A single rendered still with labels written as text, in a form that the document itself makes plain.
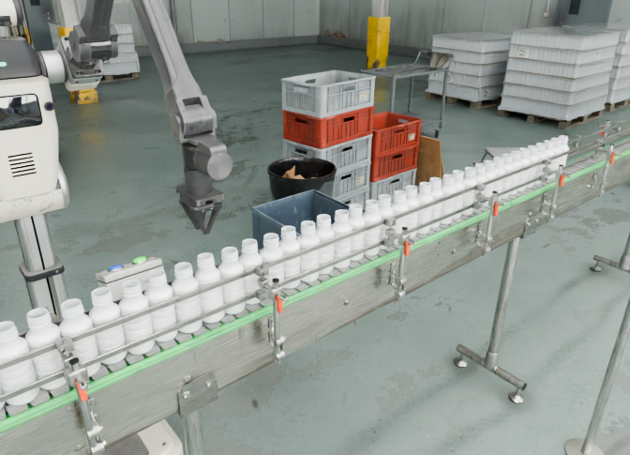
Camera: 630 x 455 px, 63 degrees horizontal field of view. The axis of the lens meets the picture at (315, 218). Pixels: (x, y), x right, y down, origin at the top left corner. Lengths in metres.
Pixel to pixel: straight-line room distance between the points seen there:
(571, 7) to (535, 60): 4.29
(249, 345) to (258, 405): 1.17
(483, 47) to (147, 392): 7.53
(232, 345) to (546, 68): 6.82
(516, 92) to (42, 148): 6.95
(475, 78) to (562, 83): 1.34
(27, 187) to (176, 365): 0.68
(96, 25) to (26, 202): 0.53
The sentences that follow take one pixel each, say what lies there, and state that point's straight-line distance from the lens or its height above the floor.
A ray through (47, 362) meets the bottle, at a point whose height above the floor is 1.07.
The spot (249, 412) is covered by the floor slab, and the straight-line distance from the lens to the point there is 2.46.
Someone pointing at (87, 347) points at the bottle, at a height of 1.07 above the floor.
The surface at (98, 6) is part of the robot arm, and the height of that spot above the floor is 1.68.
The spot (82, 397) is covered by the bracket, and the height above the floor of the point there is 1.04.
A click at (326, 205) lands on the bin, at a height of 0.91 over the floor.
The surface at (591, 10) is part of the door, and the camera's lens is 11.77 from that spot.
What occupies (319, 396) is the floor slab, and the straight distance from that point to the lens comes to 2.52.
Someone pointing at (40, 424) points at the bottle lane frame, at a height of 0.96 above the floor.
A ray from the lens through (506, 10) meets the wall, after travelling 12.65.
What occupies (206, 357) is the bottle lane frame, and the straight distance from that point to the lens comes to 1.28.
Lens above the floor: 1.74
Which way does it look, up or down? 25 degrees down
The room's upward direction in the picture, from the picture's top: 1 degrees clockwise
